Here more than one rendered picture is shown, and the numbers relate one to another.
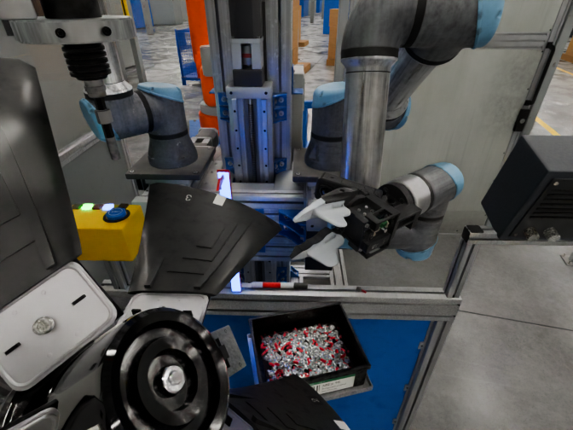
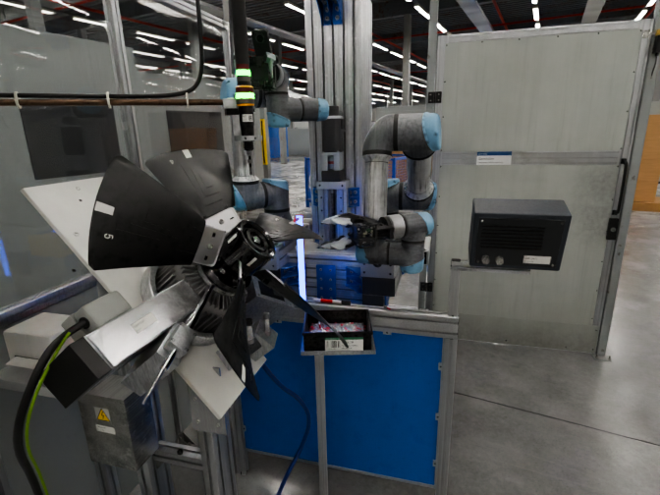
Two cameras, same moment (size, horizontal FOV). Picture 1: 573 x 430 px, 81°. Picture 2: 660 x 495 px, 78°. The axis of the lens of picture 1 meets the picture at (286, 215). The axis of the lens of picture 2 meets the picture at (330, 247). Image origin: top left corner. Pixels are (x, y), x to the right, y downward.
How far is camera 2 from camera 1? 0.80 m
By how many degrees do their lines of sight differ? 21
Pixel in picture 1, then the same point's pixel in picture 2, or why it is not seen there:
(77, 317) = (230, 223)
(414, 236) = (405, 254)
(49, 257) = (226, 203)
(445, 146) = not seen: hidden behind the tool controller
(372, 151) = (376, 202)
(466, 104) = not seen: hidden behind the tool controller
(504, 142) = (599, 250)
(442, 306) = (445, 323)
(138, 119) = (259, 197)
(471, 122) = not seen: hidden behind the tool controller
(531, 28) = (601, 147)
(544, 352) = (638, 465)
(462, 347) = (541, 447)
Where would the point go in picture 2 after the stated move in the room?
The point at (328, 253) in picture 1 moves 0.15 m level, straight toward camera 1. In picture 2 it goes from (341, 246) to (320, 260)
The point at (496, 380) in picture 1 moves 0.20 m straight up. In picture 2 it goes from (572, 478) to (578, 440)
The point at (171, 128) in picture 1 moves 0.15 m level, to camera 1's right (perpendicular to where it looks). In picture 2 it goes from (279, 205) to (311, 206)
